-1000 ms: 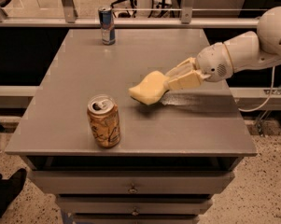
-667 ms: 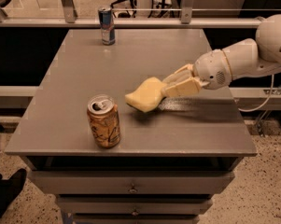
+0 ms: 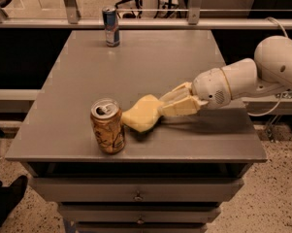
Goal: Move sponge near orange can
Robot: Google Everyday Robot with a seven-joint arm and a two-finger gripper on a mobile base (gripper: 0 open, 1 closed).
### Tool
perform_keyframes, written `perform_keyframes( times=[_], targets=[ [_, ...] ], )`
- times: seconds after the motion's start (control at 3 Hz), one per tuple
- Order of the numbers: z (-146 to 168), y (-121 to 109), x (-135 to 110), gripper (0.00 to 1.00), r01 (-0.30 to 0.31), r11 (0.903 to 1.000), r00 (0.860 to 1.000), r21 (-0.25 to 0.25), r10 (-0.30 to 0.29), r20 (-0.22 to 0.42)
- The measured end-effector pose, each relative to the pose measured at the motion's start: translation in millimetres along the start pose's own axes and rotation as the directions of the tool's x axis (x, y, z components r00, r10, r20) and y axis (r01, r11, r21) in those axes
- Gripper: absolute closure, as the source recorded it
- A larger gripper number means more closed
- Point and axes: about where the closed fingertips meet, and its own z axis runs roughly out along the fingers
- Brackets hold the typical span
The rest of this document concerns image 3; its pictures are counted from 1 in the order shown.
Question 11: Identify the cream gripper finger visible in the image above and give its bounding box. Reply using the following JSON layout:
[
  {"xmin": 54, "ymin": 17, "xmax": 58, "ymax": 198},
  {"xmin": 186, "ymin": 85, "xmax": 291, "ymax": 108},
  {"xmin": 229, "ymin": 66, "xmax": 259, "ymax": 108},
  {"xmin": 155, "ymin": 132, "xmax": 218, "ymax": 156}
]
[
  {"xmin": 158, "ymin": 95, "xmax": 208, "ymax": 117},
  {"xmin": 159, "ymin": 83, "xmax": 192, "ymax": 104}
]

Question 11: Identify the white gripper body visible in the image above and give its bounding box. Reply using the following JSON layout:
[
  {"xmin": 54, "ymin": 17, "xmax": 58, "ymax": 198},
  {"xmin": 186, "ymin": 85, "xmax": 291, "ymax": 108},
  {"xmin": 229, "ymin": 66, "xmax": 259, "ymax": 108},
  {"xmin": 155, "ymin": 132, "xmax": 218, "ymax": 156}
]
[{"xmin": 192, "ymin": 68, "xmax": 231, "ymax": 110}]

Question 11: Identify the yellow sponge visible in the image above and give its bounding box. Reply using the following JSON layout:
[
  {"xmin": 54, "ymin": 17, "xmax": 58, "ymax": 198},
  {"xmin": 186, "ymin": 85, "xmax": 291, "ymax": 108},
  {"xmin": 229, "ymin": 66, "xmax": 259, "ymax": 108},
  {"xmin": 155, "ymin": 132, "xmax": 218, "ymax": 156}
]
[{"xmin": 121, "ymin": 94, "xmax": 163, "ymax": 132}]

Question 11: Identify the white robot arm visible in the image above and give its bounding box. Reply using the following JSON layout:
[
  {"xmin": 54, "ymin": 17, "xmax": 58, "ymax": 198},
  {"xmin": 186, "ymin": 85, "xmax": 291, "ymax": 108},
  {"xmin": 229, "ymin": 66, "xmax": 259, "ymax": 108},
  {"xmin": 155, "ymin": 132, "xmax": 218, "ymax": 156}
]
[{"xmin": 159, "ymin": 36, "xmax": 292, "ymax": 117}]

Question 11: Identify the orange soda can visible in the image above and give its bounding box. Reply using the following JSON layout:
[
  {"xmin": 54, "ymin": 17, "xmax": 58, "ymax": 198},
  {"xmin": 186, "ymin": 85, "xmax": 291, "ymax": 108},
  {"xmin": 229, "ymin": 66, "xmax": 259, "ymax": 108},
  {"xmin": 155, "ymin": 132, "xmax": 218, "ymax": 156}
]
[{"xmin": 90, "ymin": 98, "xmax": 125, "ymax": 154}]

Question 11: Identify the blue silver energy drink can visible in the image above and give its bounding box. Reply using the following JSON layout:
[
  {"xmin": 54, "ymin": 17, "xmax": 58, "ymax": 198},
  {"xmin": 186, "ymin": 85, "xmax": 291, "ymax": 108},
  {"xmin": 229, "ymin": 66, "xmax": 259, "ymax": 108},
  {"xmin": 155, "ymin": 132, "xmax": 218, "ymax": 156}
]
[{"xmin": 102, "ymin": 6, "xmax": 120, "ymax": 47}]

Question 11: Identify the grey drawer cabinet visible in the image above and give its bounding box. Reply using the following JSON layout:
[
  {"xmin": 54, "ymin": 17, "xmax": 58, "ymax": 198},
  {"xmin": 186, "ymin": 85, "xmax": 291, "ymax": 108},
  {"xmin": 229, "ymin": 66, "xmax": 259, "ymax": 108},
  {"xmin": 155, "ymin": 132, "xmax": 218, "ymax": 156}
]
[{"xmin": 6, "ymin": 30, "xmax": 266, "ymax": 233}]

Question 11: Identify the top drawer knob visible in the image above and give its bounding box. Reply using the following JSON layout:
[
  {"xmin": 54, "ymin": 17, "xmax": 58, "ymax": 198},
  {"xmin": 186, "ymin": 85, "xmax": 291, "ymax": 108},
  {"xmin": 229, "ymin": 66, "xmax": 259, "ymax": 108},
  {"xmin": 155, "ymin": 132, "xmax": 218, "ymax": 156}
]
[{"xmin": 134, "ymin": 191, "xmax": 144, "ymax": 202}]

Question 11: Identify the drawer knob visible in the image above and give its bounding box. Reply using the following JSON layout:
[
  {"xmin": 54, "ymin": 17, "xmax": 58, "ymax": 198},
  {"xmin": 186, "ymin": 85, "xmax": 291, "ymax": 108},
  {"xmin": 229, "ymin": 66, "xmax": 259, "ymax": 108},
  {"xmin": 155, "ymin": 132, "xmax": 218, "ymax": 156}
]
[
  {"xmin": 134, "ymin": 191, "xmax": 144, "ymax": 202},
  {"xmin": 136, "ymin": 216, "xmax": 145, "ymax": 225}
]

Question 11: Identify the metal glass railing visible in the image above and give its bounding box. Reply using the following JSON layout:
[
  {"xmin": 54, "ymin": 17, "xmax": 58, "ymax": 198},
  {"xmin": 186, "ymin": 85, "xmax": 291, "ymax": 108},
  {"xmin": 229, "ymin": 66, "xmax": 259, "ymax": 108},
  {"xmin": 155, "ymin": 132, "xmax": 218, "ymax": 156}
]
[{"xmin": 0, "ymin": 0, "xmax": 292, "ymax": 30}]

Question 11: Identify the black shoe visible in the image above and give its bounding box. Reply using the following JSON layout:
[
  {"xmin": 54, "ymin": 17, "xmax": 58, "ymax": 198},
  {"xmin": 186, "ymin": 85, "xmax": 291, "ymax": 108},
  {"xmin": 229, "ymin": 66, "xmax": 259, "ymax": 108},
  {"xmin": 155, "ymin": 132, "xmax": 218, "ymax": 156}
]
[{"xmin": 0, "ymin": 175, "xmax": 28, "ymax": 227}]

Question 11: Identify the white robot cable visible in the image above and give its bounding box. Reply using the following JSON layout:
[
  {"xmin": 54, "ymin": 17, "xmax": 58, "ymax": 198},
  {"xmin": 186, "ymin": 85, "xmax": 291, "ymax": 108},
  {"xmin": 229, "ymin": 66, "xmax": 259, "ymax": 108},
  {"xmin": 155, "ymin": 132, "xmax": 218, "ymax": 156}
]
[{"xmin": 246, "ymin": 17, "xmax": 290, "ymax": 117}]

